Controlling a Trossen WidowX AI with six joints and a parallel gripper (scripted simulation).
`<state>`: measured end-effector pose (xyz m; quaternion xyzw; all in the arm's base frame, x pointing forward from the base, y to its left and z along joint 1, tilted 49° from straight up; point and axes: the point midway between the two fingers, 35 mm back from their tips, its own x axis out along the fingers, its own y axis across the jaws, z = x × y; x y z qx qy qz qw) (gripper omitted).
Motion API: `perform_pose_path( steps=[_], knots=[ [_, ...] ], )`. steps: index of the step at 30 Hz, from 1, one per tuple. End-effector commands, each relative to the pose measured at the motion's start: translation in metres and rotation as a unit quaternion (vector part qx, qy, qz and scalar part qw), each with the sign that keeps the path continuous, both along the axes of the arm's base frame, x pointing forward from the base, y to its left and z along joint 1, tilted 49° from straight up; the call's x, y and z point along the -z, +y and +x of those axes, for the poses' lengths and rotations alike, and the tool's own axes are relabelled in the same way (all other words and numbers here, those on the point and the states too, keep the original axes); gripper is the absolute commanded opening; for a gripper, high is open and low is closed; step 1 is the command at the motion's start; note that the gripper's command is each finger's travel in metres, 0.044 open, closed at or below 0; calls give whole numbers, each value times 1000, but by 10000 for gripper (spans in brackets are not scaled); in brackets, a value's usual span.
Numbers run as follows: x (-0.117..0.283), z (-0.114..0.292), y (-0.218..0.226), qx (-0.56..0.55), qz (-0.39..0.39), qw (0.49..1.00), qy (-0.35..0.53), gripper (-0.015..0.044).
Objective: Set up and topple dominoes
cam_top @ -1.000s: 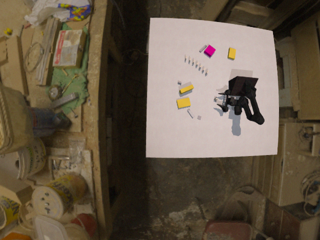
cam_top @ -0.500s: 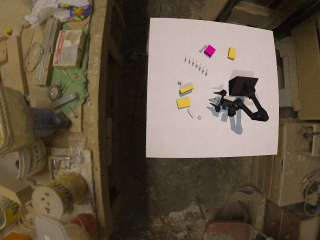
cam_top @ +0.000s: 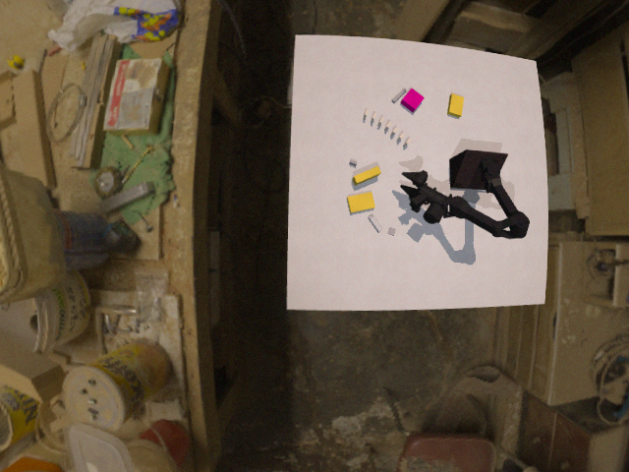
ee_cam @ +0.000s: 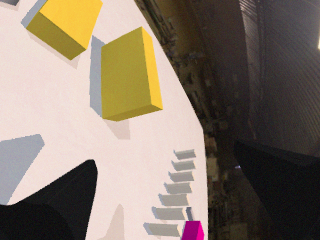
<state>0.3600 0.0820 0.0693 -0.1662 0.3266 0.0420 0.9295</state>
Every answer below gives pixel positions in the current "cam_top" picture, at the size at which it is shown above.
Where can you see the grey flat bar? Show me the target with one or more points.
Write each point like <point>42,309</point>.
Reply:
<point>398,95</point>

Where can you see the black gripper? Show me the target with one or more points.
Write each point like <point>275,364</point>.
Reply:
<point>419,179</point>

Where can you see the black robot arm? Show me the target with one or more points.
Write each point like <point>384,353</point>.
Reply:
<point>516,220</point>

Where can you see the magenta block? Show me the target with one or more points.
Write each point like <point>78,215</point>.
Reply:
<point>412,100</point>

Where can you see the white rectangular block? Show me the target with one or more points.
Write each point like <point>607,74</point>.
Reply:
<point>375,223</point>

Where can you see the yellow rectangular block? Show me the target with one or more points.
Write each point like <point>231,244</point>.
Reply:
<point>365,176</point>
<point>360,202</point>
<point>455,105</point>

